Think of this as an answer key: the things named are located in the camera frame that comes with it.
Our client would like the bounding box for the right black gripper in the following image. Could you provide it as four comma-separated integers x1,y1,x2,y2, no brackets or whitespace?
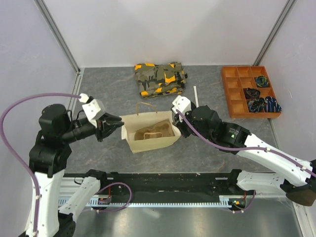
172,108,214,143

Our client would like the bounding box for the cardboard cup carrier tray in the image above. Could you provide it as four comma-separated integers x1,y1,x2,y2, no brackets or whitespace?
134,120,174,140

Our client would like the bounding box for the brown paper bag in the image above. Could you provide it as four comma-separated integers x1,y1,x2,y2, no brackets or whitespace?
121,102,181,154

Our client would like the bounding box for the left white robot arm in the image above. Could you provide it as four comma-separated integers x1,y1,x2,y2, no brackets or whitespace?
29,104,124,237

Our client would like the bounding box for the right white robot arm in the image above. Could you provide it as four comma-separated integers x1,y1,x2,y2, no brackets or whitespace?
171,106,316,206

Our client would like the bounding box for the white wrapped straw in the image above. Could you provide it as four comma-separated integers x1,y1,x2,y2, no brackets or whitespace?
193,85,199,108

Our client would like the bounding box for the camouflage folded cloth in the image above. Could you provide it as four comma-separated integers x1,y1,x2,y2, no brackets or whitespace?
134,62,188,98

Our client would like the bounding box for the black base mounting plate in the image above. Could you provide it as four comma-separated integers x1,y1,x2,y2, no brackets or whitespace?
64,172,255,203

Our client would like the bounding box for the orange compartment organizer tray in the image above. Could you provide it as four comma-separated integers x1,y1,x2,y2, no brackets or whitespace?
221,66,282,119

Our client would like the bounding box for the dark brown rolled sock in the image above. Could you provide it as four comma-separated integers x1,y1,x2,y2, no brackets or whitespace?
243,88,261,100

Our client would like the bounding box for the dark blue patterned sock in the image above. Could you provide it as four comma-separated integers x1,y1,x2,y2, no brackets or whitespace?
247,98,266,113

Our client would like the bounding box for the blue white striped sock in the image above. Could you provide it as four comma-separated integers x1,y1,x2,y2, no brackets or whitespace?
264,96,282,113

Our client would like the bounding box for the blue yellow rolled sock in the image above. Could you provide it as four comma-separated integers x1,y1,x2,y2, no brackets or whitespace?
255,75,270,88

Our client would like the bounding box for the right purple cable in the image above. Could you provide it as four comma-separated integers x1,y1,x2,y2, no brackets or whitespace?
175,110,316,213

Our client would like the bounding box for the purple cable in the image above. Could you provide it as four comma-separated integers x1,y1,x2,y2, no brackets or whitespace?
0,92,86,234
175,110,316,213

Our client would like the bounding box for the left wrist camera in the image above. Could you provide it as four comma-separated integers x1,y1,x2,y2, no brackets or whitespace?
79,93,105,128

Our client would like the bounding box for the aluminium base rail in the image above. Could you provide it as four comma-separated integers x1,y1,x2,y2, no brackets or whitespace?
34,176,306,198

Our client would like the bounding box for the white slotted cable duct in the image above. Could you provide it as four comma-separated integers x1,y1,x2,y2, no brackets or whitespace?
58,196,235,208

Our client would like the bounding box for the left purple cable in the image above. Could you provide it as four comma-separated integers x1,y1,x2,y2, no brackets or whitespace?
0,92,86,234

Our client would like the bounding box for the left aluminium frame post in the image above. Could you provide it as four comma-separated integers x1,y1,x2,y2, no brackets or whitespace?
34,0,80,74

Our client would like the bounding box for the aluminium frame post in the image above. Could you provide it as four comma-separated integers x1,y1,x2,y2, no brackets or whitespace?
252,0,297,66
34,0,80,74

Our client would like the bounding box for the right aluminium frame post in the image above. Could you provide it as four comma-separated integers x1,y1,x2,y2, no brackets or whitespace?
252,0,297,66

